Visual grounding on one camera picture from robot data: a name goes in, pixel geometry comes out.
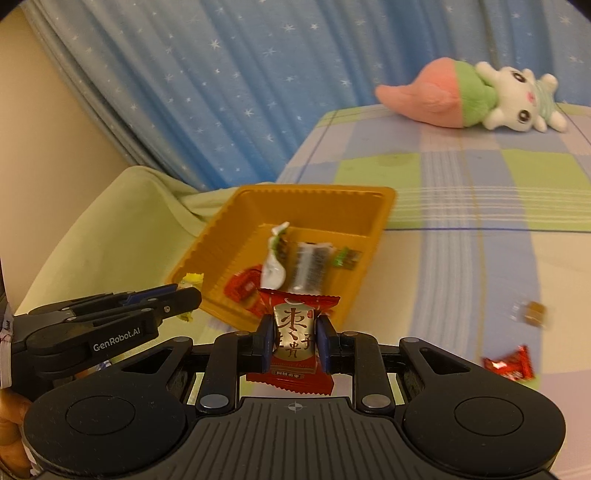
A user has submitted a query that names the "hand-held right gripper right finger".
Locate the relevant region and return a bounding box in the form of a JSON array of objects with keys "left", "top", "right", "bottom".
[{"left": 315, "top": 315, "right": 476, "bottom": 415}]

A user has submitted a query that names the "plaid bed sheet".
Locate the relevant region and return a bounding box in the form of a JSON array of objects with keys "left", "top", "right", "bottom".
[{"left": 194, "top": 102, "right": 591, "bottom": 480}]

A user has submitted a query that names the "light green blanket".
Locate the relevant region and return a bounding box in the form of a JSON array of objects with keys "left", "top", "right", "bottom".
[{"left": 14, "top": 166, "right": 241, "bottom": 319}]

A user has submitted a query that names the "person's left hand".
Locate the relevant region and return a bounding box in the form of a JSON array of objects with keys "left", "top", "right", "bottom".
[{"left": 0, "top": 392, "right": 33, "bottom": 476}]

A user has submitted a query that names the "silver snack wrapper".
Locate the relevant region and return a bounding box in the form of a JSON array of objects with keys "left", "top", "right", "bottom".
[{"left": 260, "top": 222, "right": 291, "bottom": 294}]

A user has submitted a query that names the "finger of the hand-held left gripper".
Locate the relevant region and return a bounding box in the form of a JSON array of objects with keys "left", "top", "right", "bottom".
[
  {"left": 44, "top": 288, "right": 202, "bottom": 330},
  {"left": 28, "top": 285, "right": 178, "bottom": 319}
]

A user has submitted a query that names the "large red candy packet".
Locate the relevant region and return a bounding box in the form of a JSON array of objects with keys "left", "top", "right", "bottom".
[{"left": 246, "top": 288, "right": 341, "bottom": 397}]

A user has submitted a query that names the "silver black snack bar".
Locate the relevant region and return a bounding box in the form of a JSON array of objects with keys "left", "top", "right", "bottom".
[{"left": 287, "top": 241, "right": 334, "bottom": 292}]

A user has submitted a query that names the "green snack packet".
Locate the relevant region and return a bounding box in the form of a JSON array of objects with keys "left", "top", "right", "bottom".
[{"left": 331, "top": 247, "right": 363, "bottom": 269}]

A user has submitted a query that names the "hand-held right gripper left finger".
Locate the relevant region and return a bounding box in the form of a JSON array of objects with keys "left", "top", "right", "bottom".
[{"left": 115, "top": 315, "right": 274, "bottom": 416}]

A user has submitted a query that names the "pink green rabbit plush toy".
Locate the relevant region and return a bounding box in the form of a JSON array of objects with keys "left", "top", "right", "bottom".
[{"left": 375, "top": 56, "right": 568, "bottom": 134}]

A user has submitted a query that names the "brown wrapped candy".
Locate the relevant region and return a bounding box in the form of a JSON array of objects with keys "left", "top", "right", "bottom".
[{"left": 512, "top": 300, "right": 552, "bottom": 329}]

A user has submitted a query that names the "orange plastic tray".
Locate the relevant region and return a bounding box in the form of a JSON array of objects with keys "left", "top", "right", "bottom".
[{"left": 165, "top": 185, "right": 398, "bottom": 332}]

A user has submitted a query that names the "blue star curtain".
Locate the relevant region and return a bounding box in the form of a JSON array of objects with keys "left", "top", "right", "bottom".
[{"left": 23, "top": 0, "right": 591, "bottom": 192}]

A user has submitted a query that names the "yellow candy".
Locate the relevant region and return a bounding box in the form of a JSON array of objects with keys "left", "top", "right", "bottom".
[{"left": 180, "top": 272, "right": 205, "bottom": 324}]

